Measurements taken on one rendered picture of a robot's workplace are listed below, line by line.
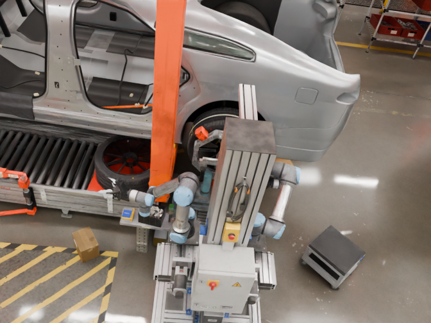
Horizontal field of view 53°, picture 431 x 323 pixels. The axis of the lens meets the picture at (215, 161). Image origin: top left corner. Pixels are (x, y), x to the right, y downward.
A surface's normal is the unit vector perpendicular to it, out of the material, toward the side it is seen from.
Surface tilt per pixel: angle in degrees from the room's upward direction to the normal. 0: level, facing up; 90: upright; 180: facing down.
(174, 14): 90
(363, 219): 0
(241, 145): 0
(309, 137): 90
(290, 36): 90
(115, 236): 0
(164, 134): 90
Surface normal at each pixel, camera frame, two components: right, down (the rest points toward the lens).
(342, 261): 0.13, -0.70
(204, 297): 0.00, 0.72
